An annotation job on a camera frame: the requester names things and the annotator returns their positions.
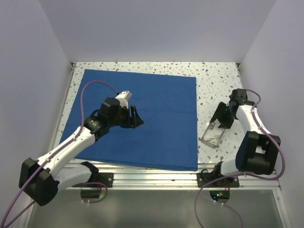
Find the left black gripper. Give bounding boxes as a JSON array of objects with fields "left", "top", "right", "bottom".
[{"left": 108, "top": 104, "right": 143, "bottom": 128}]

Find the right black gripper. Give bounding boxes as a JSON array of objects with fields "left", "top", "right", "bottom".
[{"left": 209, "top": 102, "right": 236, "bottom": 129}]

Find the metal instrument tray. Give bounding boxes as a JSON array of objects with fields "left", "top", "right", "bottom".
[{"left": 200, "top": 121, "right": 225, "bottom": 149}]

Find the blue surgical drape cloth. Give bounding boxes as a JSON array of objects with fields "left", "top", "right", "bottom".
[{"left": 62, "top": 69, "right": 198, "bottom": 171}]

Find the white gauze pad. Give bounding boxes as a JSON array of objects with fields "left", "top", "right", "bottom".
[{"left": 203, "top": 132, "right": 221, "bottom": 144}]

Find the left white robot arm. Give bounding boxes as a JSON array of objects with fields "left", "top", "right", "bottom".
[{"left": 19, "top": 91, "right": 144, "bottom": 206}]

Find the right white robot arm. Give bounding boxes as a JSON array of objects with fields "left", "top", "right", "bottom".
[{"left": 208, "top": 88, "right": 282, "bottom": 187}]

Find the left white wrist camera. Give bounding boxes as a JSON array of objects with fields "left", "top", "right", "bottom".
[{"left": 115, "top": 91, "right": 132, "bottom": 109}]

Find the aluminium frame rail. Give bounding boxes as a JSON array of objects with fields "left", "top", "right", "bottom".
[{"left": 32, "top": 163, "right": 281, "bottom": 190}]

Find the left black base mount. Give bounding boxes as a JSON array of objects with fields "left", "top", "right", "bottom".
[{"left": 96, "top": 172, "right": 114, "bottom": 188}]

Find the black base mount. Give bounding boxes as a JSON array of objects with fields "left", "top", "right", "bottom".
[
  {"left": 196, "top": 169, "right": 240, "bottom": 189},
  {"left": 96, "top": 172, "right": 114, "bottom": 188}
]

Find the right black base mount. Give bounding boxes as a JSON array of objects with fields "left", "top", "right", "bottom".
[{"left": 196, "top": 169, "right": 240, "bottom": 189}]

